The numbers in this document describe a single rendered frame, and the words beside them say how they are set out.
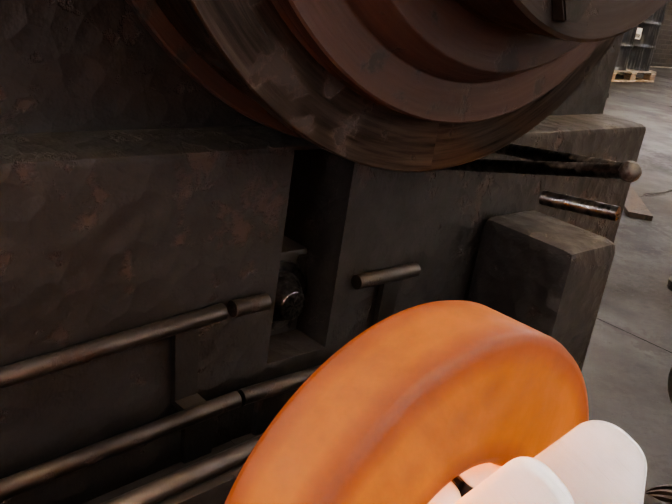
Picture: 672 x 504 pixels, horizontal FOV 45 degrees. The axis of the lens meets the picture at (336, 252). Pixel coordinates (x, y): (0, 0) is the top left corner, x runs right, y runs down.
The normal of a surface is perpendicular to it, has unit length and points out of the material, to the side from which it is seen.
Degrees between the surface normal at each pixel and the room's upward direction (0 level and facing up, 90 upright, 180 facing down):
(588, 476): 88
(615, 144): 90
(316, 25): 90
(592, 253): 68
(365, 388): 31
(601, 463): 88
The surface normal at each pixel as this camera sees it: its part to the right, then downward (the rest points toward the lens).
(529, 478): -0.77, 0.11
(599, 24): 0.66, 0.35
